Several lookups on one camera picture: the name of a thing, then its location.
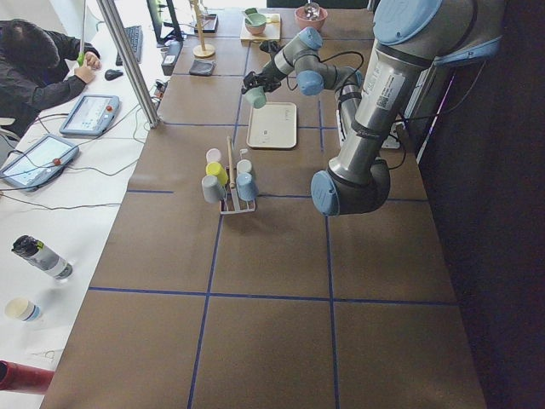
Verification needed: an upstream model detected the grey folded cloth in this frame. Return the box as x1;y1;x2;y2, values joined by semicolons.
188;59;215;77

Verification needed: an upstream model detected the teach pendant tablet near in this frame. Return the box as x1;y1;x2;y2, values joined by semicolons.
1;134;80;191

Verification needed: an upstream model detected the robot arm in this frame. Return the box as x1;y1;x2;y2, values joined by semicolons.
241;1;506;216

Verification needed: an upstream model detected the green bowl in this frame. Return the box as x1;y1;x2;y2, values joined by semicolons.
244;13;267;35

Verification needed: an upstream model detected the teach pendant tablet far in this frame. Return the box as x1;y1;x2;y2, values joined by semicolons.
59;94;120;137

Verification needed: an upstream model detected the black computer mouse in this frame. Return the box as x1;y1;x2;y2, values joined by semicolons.
104;69;123;81

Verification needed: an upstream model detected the metal scoop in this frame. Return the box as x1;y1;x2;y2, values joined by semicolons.
303;1;320;20

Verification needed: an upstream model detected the blue cup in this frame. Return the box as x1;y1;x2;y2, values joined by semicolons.
236;172;258;202

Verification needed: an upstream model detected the red cylinder object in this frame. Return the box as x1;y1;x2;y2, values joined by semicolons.
0;360;55;395

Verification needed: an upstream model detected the yellow cup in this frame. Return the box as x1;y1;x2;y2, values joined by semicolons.
205;161;229;186

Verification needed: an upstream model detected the aluminium frame post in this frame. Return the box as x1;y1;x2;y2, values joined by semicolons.
97;0;160;129

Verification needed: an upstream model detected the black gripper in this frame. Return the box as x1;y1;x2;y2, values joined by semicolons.
241;69;282;93

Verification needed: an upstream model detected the grey cup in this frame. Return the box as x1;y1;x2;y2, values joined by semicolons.
201;175;227;204

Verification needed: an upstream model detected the seated person in black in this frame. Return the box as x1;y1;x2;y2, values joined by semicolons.
1;19;100;139

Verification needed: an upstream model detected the grey water bottle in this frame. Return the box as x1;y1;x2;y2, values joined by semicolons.
12;235;72;280

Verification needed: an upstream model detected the white wire cup rack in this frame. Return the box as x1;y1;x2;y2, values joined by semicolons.
213;149;256;215

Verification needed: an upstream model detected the beige rabbit tray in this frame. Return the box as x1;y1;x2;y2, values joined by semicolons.
246;102;297;150

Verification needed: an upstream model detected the pink bowl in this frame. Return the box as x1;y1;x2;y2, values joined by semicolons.
294;4;328;32

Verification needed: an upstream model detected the black keyboard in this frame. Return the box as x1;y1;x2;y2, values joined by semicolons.
124;26;143;64

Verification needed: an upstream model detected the green cup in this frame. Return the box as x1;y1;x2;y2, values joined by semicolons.
244;86;267;109

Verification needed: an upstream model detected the paper cup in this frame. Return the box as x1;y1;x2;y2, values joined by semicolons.
4;297;41;322

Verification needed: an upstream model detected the cream white cup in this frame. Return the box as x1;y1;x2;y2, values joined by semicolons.
236;158;255;175

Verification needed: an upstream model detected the teach pendant tablet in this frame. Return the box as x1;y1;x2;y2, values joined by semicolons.
1;134;80;191
59;94;120;137

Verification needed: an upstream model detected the pink cup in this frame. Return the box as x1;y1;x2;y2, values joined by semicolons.
205;147;224;164

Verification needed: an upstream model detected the wooden rack handle rod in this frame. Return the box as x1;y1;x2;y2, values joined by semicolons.
227;136;236;190

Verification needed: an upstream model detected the wooden mug tree stand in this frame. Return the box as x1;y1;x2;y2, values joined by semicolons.
190;0;215;59

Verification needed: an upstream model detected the wooden cutting board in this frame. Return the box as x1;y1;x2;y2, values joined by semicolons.
240;13;281;42

